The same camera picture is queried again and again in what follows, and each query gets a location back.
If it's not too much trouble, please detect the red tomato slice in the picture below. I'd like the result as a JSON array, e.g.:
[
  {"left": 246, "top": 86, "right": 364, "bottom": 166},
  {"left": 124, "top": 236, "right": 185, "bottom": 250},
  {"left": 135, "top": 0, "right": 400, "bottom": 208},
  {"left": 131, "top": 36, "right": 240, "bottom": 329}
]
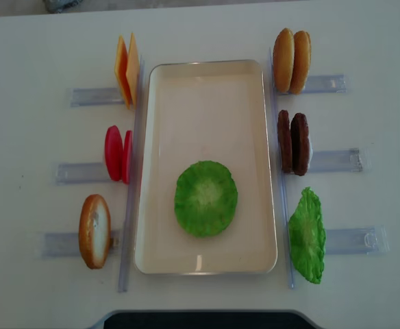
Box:
[
  {"left": 104, "top": 125, "right": 123, "bottom": 182},
  {"left": 121, "top": 130, "right": 133, "bottom": 185}
]

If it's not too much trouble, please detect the green lettuce leaf on tray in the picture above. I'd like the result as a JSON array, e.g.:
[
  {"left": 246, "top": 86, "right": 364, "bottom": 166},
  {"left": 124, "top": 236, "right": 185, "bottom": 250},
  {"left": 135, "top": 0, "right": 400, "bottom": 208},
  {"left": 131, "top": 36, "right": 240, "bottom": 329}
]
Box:
[{"left": 174, "top": 160, "right": 238, "bottom": 238}]

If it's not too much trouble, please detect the left brown meat patty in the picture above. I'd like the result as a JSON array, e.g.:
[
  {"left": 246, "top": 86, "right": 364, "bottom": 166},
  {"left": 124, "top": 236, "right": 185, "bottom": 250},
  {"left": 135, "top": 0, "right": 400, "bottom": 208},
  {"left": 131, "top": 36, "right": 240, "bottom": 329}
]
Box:
[{"left": 277, "top": 110, "right": 292, "bottom": 173}]

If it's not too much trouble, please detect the brown meat patty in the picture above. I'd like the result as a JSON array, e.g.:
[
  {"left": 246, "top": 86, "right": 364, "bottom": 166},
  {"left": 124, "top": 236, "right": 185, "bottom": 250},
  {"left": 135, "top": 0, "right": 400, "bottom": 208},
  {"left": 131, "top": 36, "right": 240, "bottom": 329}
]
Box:
[
  {"left": 277, "top": 110, "right": 292, "bottom": 173},
  {"left": 290, "top": 113, "right": 310, "bottom": 176}
]

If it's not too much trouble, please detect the right brown meat patty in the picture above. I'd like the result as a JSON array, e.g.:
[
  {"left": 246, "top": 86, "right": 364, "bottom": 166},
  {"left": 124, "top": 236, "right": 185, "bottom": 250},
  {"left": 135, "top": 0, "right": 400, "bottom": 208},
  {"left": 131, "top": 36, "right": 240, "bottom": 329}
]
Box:
[{"left": 290, "top": 113, "right": 310, "bottom": 176}]

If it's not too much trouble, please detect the right yellow cheese slice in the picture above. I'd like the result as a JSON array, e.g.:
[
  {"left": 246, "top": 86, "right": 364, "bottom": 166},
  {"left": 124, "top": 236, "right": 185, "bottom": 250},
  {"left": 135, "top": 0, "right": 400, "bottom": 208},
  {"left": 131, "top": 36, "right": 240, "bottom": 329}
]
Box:
[{"left": 125, "top": 33, "right": 140, "bottom": 107}]

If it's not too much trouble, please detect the white bread slice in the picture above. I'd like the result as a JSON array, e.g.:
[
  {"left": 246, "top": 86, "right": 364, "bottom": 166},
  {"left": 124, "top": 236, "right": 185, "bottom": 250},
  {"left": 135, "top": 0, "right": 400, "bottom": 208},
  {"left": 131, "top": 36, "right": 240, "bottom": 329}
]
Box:
[{"left": 79, "top": 194, "right": 111, "bottom": 269}]

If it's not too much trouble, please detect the green lettuce leaf in holder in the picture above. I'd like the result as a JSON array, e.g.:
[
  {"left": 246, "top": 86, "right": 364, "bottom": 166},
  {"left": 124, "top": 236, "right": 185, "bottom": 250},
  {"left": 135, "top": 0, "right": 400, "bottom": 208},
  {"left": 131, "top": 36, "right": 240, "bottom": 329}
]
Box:
[{"left": 288, "top": 187, "right": 327, "bottom": 284}]

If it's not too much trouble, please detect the clear holder under tomato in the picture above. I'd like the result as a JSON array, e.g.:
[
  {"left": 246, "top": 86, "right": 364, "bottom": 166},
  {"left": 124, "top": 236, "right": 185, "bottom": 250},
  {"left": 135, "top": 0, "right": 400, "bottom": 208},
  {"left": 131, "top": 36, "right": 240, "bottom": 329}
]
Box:
[{"left": 53, "top": 162, "right": 111, "bottom": 185}]

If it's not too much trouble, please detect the left orange cheese slice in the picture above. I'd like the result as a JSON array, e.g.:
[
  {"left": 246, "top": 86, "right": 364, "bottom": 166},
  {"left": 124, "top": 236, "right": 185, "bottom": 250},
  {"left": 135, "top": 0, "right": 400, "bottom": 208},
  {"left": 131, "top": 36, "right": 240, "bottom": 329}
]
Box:
[{"left": 114, "top": 36, "right": 132, "bottom": 109}]

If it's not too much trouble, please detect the clear holder under cheese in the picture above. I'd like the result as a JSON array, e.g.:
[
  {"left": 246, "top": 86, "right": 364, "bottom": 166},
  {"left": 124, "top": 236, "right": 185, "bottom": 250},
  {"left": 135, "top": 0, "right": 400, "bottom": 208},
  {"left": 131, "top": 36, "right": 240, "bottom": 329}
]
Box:
[{"left": 66, "top": 87, "right": 125, "bottom": 107}]

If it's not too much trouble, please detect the clear holder under patties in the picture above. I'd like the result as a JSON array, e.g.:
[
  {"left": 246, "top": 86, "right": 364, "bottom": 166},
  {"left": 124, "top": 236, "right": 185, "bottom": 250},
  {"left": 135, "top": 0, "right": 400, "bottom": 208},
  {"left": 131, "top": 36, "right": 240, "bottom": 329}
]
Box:
[{"left": 308, "top": 148, "right": 371, "bottom": 173}]

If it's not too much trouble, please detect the clear holder under bread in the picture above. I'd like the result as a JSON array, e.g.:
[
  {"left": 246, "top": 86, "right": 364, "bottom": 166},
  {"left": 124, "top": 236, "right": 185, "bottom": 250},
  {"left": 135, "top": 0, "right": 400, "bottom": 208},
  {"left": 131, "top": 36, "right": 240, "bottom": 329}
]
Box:
[{"left": 37, "top": 230, "right": 122, "bottom": 258}]

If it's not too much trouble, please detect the clear holder under lettuce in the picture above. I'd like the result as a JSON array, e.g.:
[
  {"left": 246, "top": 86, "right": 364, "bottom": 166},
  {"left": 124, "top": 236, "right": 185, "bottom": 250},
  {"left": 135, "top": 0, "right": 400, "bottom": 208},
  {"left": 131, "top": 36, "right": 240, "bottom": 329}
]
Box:
[{"left": 325, "top": 226, "right": 390, "bottom": 255}]

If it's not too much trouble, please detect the cream rectangular tray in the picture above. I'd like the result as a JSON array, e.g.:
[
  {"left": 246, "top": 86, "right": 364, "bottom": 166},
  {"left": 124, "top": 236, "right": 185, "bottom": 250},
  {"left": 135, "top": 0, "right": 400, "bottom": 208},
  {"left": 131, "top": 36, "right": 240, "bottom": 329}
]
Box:
[{"left": 134, "top": 60, "right": 277, "bottom": 275}]

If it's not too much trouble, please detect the left bun half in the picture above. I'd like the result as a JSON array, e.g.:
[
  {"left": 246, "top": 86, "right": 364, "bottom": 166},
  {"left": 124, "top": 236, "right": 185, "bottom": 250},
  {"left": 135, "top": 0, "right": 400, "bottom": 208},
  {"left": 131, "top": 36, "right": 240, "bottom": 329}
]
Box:
[{"left": 273, "top": 28, "right": 295, "bottom": 93}]

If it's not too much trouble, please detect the bun half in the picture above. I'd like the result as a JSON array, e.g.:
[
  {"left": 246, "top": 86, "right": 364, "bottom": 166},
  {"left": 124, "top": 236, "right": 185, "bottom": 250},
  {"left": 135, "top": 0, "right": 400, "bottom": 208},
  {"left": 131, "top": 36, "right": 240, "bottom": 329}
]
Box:
[
  {"left": 273, "top": 28, "right": 295, "bottom": 93},
  {"left": 289, "top": 31, "right": 312, "bottom": 95}
]

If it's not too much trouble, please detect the clear holder under buns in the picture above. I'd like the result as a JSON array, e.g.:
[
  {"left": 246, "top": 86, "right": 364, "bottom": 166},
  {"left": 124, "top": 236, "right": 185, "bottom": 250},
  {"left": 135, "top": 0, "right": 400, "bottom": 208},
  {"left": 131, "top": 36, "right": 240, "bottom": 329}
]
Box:
[{"left": 277, "top": 73, "right": 351, "bottom": 95}]

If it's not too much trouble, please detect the right bun half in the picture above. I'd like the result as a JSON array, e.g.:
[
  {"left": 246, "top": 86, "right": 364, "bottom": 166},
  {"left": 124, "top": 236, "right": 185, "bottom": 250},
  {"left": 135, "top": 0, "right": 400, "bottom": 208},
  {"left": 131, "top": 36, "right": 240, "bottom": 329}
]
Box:
[{"left": 289, "top": 31, "right": 312, "bottom": 95}]

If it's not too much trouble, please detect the black base at bottom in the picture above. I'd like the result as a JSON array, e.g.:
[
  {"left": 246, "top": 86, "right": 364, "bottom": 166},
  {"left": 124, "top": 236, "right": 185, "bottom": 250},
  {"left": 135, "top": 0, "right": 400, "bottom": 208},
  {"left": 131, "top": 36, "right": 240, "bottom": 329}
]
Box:
[{"left": 91, "top": 310, "right": 319, "bottom": 328}]

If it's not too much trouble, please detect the long clear left rail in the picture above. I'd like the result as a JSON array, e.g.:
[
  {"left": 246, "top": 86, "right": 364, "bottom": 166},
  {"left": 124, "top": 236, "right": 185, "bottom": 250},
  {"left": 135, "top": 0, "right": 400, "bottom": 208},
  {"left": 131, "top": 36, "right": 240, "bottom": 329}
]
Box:
[{"left": 118, "top": 55, "right": 145, "bottom": 293}]

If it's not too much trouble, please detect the long clear rail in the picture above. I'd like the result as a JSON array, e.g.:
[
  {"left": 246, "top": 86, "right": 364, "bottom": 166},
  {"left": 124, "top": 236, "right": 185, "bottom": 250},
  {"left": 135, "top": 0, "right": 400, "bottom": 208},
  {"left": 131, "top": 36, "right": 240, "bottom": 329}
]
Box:
[
  {"left": 269, "top": 47, "right": 295, "bottom": 289},
  {"left": 118, "top": 55, "right": 145, "bottom": 293}
]

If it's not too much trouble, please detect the long clear right rail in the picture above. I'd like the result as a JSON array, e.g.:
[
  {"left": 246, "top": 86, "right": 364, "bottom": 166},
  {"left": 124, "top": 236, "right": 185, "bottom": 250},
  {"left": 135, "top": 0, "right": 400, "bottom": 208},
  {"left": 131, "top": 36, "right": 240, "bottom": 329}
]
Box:
[{"left": 269, "top": 47, "right": 295, "bottom": 289}]

